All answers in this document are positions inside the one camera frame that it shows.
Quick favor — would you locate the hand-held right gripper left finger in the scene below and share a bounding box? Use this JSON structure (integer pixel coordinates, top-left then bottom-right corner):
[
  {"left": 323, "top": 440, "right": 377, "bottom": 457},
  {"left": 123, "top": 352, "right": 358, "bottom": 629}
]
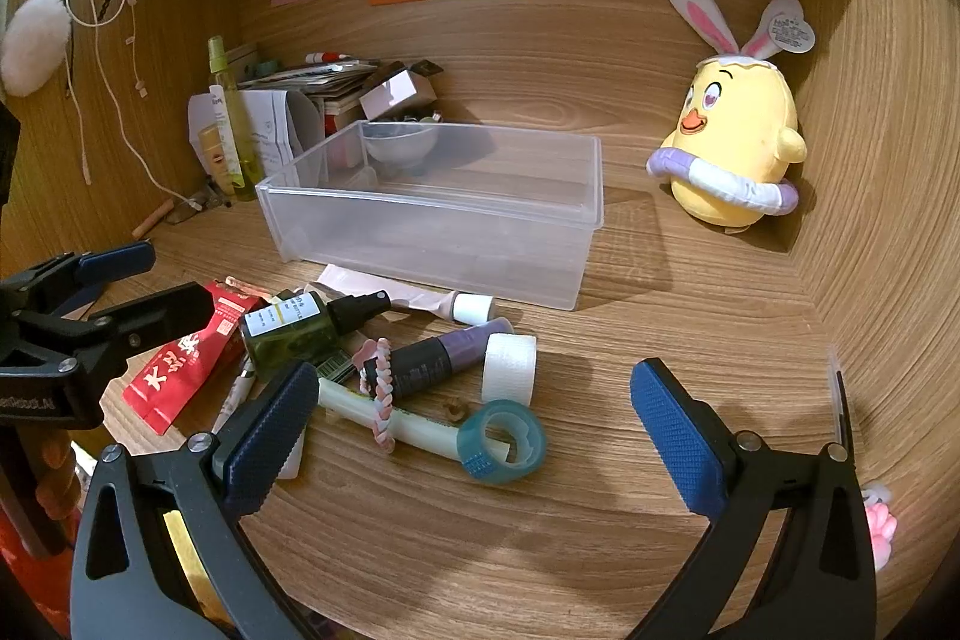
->
[{"left": 70, "top": 361, "right": 331, "bottom": 640}]

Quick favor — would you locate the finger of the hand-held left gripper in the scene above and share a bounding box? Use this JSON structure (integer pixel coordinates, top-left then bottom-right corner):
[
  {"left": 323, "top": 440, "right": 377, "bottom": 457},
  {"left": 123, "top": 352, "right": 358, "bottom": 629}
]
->
[
  {"left": 15, "top": 281, "right": 218, "bottom": 378},
  {"left": 0, "top": 241, "right": 157, "bottom": 319}
]

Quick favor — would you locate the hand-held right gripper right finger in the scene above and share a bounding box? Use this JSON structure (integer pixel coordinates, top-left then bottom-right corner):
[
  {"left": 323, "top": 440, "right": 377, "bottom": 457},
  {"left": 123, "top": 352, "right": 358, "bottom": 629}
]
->
[{"left": 622, "top": 357, "right": 878, "bottom": 640}]

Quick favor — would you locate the white pen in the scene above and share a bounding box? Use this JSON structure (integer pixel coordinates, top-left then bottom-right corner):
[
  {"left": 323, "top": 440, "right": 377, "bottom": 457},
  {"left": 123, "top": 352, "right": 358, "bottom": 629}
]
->
[{"left": 212, "top": 355, "right": 260, "bottom": 435}]

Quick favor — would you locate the red foil packet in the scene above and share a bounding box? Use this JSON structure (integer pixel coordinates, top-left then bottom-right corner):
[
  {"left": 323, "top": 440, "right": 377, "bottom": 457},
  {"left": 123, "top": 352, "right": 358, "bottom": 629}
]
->
[{"left": 122, "top": 280, "right": 260, "bottom": 435}]

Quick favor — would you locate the small cream box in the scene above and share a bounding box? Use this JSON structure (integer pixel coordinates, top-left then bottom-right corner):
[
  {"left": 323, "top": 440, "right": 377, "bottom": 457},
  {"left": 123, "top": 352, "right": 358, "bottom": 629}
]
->
[{"left": 319, "top": 351, "right": 361, "bottom": 382}]

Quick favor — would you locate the dark green spray bottle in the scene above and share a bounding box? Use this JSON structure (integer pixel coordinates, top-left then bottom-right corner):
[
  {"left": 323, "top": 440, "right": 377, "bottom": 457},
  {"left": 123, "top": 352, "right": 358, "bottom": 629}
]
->
[{"left": 240, "top": 290, "right": 393, "bottom": 378}]

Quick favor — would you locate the pale white-green tube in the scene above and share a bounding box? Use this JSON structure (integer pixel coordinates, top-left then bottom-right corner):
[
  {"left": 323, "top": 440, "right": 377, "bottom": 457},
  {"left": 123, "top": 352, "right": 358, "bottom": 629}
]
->
[{"left": 319, "top": 377, "right": 518, "bottom": 461}]

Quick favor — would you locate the white tape roll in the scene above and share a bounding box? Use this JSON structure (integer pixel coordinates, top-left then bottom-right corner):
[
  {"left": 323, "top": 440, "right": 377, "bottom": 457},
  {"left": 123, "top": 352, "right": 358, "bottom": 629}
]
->
[{"left": 480, "top": 332, "right": 538, "bottom": 405}]

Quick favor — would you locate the pink tube with white cap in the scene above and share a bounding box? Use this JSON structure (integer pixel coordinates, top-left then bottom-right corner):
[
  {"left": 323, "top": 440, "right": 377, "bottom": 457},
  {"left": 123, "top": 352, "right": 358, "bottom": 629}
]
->
[{"left": 315, "top": 265, "right": 496, "bottom": 324}]

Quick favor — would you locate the blue tape roll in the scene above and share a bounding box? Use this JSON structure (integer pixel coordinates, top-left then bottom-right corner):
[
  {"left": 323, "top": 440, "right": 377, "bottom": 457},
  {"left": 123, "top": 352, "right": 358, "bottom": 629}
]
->
[{"left": 454, "top": 398, "right": 547, "bottom": 483}]

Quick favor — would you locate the clear plastic storage box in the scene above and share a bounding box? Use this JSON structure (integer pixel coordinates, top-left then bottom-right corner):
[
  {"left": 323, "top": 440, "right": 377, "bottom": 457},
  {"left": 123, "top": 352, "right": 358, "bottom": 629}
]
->
[{"left": 255, "top": 119, "right": 605, "bottom": 311}]

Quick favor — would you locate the short wooden stick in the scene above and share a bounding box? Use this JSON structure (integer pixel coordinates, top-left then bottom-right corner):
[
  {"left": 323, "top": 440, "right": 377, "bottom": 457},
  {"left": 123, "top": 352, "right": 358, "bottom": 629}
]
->
[{"left": 133, "top": 199, "right": 175, "bottom": 238}]

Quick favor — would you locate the cream sunscreen tube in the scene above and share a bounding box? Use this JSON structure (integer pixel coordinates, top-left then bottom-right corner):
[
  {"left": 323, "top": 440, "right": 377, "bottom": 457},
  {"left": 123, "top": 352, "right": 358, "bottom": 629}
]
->
[{"left": 196, "top": 122, "right": 237, "bottom": 196}]

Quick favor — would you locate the clear plastic stick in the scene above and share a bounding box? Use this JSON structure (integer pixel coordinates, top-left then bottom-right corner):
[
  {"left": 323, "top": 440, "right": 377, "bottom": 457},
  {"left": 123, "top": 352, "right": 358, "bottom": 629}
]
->
[{"left": 829, "top": 347, "right": 856, "bottom": 453}]

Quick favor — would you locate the tall yellow-green spray bottle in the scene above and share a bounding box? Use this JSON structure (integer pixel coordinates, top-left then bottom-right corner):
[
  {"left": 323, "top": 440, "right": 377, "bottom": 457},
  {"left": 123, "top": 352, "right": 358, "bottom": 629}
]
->
[{"left": 208, "top": 36, "right": 260, "bottom": 202}]

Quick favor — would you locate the purple and black tube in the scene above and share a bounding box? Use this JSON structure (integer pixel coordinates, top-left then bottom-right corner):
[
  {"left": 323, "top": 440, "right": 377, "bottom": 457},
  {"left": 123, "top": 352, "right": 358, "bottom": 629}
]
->
[{"left": 390, "top": 319, "right": 515, "bottom": 397}]

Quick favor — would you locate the pink plush charm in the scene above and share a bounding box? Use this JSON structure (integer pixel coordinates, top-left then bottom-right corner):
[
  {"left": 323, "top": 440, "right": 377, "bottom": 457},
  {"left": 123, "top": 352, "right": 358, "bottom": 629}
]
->
[{"left": 862, "top": 486, "right": 897, "bottom": 573}]

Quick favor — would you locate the white fluffy pompom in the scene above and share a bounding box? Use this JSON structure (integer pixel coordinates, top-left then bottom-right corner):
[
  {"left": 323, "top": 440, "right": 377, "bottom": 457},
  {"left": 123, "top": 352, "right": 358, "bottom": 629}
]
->
[{"left": 0, "top": 0, "right": 72, "bottom": 94}]

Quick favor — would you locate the stack of books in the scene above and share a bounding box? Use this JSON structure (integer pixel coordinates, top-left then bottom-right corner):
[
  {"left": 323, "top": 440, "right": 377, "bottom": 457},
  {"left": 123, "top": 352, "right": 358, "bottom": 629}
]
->
[{"left": 240, "top": 59, "right": 391, "bottom": 139}]

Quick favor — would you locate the bowl of coins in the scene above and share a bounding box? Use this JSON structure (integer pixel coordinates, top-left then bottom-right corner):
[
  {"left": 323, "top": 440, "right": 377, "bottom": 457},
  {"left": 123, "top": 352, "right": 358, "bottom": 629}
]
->
[{"left": 364, "top": 115, "right": 440, "bottom": 165}]

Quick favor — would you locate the small white carton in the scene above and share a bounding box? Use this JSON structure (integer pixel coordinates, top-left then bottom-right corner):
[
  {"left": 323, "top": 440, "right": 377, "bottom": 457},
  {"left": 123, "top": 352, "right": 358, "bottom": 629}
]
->
[{"left": 358, "top": 70, "right": 436, "bottom": 120}]

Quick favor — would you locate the yellow chick plush toy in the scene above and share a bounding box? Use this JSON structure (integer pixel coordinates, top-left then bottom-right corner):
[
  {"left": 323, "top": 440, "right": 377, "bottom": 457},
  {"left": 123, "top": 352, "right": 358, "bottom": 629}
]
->
[{"left": 646, "top": 0, "right": 817, "bottom": 232}]

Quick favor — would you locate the pink white braided hair tie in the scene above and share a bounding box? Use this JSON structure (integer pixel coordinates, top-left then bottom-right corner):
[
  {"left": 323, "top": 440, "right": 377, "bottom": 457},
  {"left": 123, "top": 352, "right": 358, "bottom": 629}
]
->
[{"left": 351, "top": 338, "right": 398, "bottom": 457}]

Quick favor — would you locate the white cable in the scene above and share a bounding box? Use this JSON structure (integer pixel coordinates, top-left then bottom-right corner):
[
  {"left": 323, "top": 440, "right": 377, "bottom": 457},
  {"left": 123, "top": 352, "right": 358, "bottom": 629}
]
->
[{"left": 34, "top": 0, "right": 203, "bottom": 214}]

